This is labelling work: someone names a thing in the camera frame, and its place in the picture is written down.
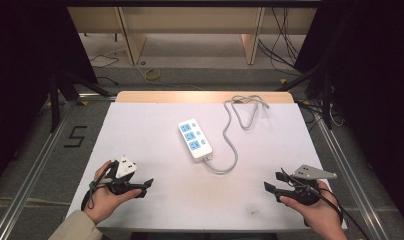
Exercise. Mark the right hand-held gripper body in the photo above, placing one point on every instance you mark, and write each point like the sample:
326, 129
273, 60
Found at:
306, 190

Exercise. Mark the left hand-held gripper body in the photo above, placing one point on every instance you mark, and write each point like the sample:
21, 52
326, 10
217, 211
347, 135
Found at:
125, 170

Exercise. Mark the person's right hand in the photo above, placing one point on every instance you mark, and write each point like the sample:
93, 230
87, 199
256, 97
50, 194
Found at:
323, 213

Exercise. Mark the person's left hand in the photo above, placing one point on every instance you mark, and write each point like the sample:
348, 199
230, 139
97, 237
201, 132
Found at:
101, 201

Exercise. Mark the white table cover sheet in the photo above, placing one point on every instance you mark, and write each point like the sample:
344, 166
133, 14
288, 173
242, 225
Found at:
150, 140

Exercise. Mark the white power strip blue sockets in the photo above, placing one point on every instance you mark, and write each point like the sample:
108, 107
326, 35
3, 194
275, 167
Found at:
195, 140

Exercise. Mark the wooden table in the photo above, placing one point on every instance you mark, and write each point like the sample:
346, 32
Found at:
190, 97

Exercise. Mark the black metal stand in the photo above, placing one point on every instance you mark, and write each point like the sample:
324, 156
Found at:
61, 90
323, 86

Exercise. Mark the yellow tape roll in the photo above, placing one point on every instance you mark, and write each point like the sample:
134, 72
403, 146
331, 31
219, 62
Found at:
152, 74

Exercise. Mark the black curtain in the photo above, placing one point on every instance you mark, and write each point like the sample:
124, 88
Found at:
20, 66
373, 83

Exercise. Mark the light wooden desk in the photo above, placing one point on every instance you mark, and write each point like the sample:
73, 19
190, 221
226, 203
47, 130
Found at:
190, 20

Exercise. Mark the aluminium floor rail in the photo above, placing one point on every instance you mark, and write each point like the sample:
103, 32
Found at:
30, 173
353, 180

